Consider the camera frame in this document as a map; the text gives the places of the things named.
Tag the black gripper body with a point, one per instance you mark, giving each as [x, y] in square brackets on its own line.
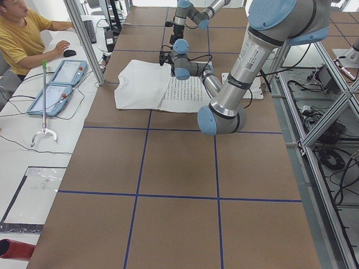
[173, 70]
[178, 29]

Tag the white long-sleeve printed shirt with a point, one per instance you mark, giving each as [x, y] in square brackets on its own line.
[144, 85]

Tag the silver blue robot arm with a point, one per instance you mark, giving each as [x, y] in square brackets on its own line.
[185, 9]
[270, 25]

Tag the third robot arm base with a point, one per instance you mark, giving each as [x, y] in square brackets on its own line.
[350, 53]

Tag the black keyboard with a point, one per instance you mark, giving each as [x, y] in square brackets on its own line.
[89, 27]

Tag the blue teach pendant far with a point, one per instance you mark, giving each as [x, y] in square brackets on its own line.
[69, 72]

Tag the blue teach pendant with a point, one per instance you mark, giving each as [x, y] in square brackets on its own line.
[56, 97]
[69, 72]

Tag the black computer mouse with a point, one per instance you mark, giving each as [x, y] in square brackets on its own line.
[69, 53]

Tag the blue teach pendant near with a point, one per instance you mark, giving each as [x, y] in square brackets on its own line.
[56, 97]

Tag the person in yellow shirt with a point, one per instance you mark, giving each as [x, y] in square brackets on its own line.
[21, 43]

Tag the clear plastic bag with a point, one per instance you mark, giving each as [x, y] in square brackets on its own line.
[32, 201]

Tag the red cylinder object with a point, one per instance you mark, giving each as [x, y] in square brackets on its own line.
[20, 251]

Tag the aluminium frame post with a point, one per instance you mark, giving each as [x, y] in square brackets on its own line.
[76, 19]

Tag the green-handled reacher grabber tool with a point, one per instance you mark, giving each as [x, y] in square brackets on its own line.
[45, 130]

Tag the aluminium frame structure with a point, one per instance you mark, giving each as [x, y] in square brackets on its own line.
[315, 88]

